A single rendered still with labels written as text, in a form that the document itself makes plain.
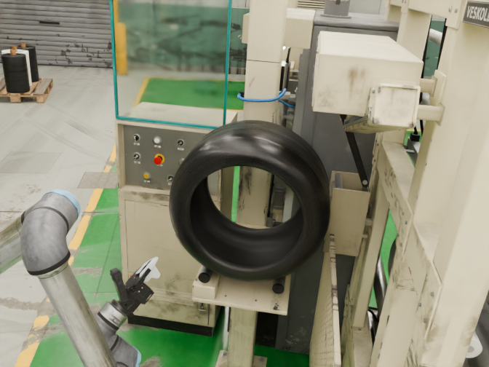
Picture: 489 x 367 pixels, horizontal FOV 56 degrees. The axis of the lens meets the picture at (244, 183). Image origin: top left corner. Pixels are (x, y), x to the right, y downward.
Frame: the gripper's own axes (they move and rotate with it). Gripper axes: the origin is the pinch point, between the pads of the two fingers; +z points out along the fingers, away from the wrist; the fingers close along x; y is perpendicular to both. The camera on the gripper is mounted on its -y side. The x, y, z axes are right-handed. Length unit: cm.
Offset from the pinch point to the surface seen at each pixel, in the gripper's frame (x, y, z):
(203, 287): -1.4, 23.3, 4.2
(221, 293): -3.8, 32.4, 7.4
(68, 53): -899, -118, 257
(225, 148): 21.8, -14.1, 40.4
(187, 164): 10.5, -16.9, 30.3
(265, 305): 9.0, 43.5, 13.6
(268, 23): 11, -30, 89
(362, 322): 3, 96, 39
